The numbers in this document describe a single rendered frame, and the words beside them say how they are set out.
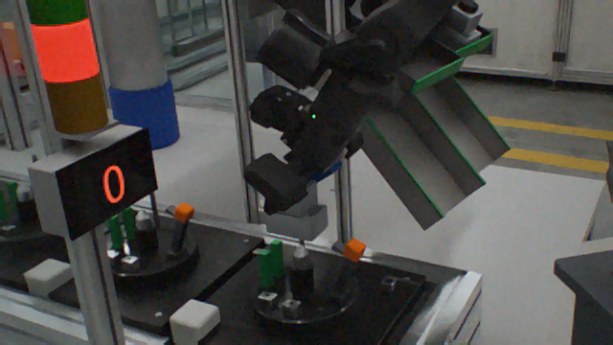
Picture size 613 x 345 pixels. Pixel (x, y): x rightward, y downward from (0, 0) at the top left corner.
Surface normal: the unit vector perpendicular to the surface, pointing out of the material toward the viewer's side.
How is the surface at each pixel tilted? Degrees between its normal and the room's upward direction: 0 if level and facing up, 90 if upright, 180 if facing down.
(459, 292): 0
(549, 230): 0
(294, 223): 90
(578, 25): 90
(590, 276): 0
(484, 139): 90
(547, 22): 90
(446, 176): 45
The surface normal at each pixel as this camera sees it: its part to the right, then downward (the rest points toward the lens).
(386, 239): -0.07, -0.91
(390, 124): 0.50, -0.50
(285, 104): 0.18, -0.83
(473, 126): -0.64, 0.35
